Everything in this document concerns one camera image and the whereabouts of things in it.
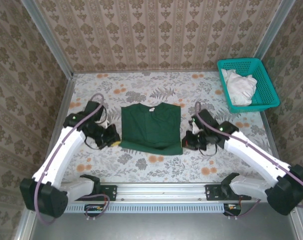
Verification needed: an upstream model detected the teal plastic basket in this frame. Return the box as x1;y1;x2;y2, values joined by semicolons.
217;58;281;114

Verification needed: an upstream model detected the long aluminium base rail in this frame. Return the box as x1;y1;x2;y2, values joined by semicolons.
61;182;252;203

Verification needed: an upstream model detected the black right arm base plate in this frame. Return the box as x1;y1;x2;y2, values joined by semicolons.
205;184;252;202

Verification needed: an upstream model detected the white slotted cable duct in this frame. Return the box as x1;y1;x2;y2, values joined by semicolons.
63;203;226;214

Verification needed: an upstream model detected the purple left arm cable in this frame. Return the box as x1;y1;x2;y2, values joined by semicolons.
35;93;110;226

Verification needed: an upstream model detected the black base connector box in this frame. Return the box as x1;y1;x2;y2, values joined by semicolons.
223;202;243;216
84;203;109;217

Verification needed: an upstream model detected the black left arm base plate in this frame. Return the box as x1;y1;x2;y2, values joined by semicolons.
96;184;118;202

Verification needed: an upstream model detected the floral patterned tablecloth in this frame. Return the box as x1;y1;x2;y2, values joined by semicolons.
48;71;285;183

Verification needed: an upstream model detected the thin black right camera cable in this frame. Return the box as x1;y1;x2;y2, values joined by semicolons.
198;141;219;157

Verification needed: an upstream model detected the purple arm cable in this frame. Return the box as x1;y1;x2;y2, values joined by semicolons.
194;101;303;221
35;93;110;226

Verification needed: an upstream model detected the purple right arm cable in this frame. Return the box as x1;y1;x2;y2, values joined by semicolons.
194;101;303;221

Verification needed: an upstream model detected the dark green t-shirt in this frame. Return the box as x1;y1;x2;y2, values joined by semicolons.
120;102;184;156

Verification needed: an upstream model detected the aluminium frame post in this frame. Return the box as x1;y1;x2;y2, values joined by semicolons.
252;0;297;61
20;0;74;78

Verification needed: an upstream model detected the white crumpled t-shirt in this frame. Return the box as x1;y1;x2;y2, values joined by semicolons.
220;68;258;107

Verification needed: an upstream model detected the grey metal sheet panel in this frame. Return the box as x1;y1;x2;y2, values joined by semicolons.
15;202;303;240

